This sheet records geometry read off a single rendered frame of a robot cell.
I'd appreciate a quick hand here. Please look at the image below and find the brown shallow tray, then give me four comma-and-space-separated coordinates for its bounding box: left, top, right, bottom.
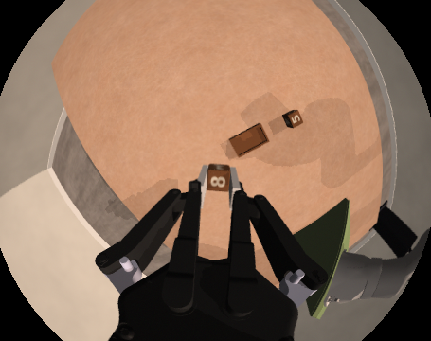
229, 123, 270, 157

